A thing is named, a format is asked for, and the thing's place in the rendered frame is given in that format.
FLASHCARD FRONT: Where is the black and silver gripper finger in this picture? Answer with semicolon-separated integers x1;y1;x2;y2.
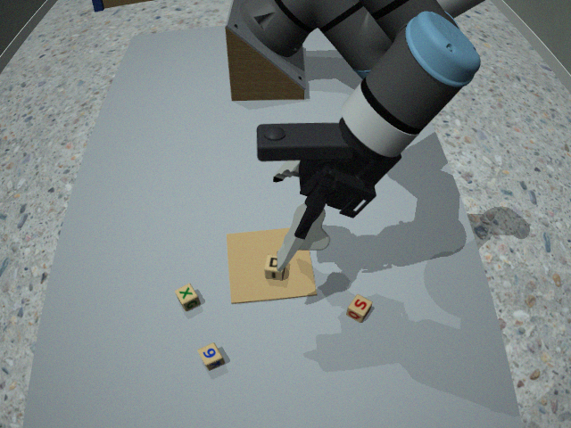
277;185;330;272
273;160;300;183

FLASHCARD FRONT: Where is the tan square mat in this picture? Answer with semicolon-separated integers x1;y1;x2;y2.
227;227;317;304

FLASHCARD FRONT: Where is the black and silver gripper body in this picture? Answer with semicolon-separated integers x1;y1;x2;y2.
298;117;401;218

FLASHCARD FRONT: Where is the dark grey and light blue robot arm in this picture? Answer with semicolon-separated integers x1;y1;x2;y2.
240;0;485;161

